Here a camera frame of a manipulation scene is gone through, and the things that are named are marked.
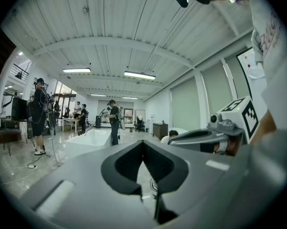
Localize person's right hand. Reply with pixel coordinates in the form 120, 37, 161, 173
225, 133, 245, 157

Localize white whiteboard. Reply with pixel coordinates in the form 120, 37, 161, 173
237, 47, 267, 100

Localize dark side table wire legs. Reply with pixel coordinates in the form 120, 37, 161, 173
0, 125, 24, 156

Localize white floor cable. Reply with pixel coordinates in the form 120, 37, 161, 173
0, 160, 63, 186

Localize black round disc bag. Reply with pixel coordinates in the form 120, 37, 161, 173
47, 110, 56, 131

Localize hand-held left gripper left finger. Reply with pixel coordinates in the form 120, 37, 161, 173
20, 139, 159, 229

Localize person's white printed shirt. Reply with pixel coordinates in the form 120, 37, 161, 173
249, 0, 287, 133

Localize person's right forearm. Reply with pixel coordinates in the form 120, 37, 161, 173
250, 108, 277, 146

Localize white bathtub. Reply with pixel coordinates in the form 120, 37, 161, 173
64, 128, 113, 160

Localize grey roller blind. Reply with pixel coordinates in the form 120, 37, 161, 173
225, 55, 251, 100
170, 76, 202, 132
201, 61, 233, 116

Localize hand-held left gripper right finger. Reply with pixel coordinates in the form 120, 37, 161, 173
143, 139, 250, 229

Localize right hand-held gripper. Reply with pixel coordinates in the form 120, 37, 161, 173
167, 95, 259, 153

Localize black floor cable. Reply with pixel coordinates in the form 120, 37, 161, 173
27, 152, 51, 169

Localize dark wooden cabinet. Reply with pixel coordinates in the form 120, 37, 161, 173
153, 122, 169, 141

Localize black monitor on tripod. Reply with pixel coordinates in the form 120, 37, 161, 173
11, 96, 36, 150

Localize black office chair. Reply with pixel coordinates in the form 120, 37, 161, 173
134, 115, 146, 133

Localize white table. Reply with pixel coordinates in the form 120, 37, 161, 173
59, 117, 82, 133

